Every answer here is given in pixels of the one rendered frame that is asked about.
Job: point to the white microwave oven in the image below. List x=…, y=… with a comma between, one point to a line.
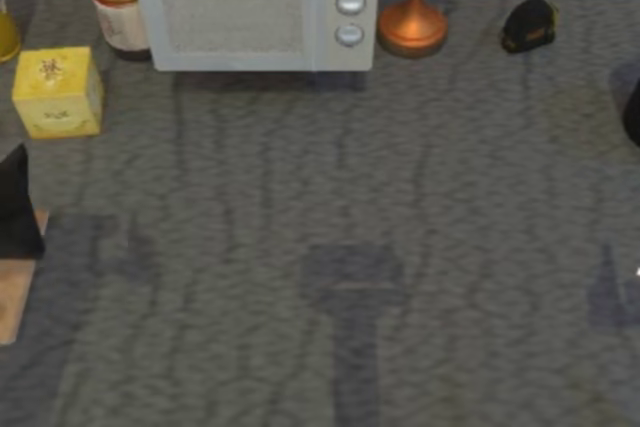
x=255, y=12

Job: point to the grey table cloth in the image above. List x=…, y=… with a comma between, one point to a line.
x=320, y=247

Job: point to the copper trophy cup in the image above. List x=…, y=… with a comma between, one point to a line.
x=414, y=22

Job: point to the black tape measure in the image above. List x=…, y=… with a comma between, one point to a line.
x=529, y=27

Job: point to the dark-lidded glass jar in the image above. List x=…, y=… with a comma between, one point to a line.
x=120, y=12

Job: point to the yellow printed box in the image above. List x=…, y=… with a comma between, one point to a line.
x=57, y=92

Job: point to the yellow liquid bottle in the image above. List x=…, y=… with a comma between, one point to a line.
x=7, y=34

